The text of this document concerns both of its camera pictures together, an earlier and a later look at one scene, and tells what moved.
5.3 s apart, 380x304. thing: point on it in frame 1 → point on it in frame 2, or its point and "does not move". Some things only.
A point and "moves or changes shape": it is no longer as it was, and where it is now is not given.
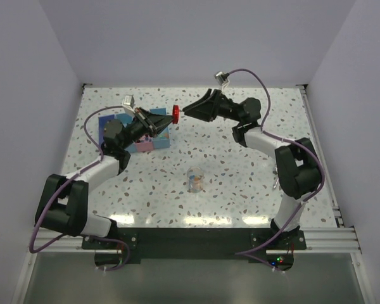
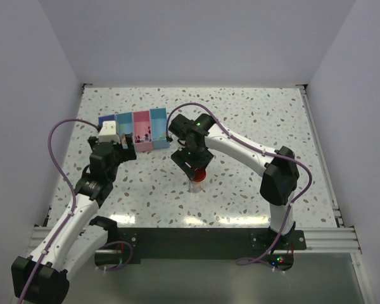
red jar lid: x=176 y=114 moves or changes shape
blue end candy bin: x=162 y=140 does not move
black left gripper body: x=140 y=127 → x=123 y=154
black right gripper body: x=227 y=109 → x=196 y=158
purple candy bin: x=102 y=121 does not move
